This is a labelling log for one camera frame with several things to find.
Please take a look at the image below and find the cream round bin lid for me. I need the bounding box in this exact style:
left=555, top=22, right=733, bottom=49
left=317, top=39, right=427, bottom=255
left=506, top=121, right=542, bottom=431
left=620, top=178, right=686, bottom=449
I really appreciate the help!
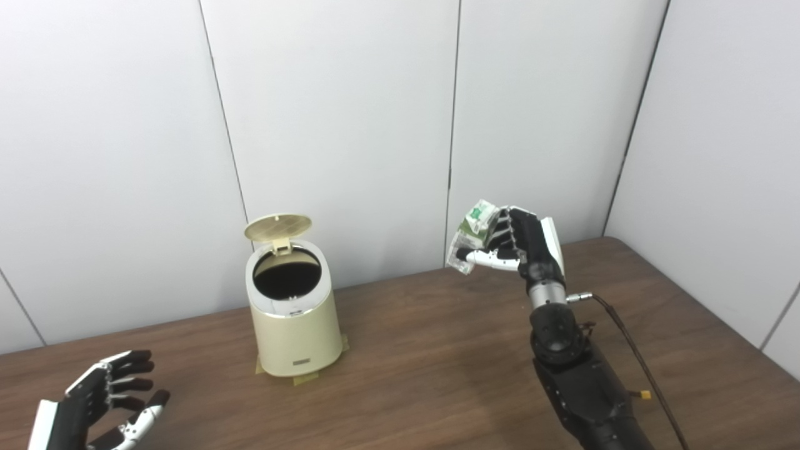
left=244, top=214, right=313, bottom=255

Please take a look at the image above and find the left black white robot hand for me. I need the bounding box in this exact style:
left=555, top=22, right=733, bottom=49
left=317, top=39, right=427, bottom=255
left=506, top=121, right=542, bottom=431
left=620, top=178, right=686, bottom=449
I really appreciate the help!
left=28, top=350, right=171, bottom=450

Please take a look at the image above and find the green white milk carton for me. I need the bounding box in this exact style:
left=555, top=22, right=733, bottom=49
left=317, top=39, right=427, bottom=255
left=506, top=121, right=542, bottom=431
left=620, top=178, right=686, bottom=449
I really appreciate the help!
left=446, top=199, right=501, bottom=276

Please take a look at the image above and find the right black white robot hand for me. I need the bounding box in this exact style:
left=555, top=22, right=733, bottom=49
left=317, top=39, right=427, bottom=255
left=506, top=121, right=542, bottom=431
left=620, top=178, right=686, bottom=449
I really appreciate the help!
left=455, top=206, right=566, bottom=291

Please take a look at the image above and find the cream-colored round bin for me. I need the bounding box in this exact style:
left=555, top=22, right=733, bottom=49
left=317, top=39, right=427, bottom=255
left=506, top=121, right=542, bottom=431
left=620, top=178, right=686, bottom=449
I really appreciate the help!
left=245, top=239, right=344, bottom=378

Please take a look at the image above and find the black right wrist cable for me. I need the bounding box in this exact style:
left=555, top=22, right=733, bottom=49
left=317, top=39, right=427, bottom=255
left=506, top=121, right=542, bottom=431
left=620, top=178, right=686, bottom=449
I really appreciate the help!
left=566, top=292, right=691, bottom=450

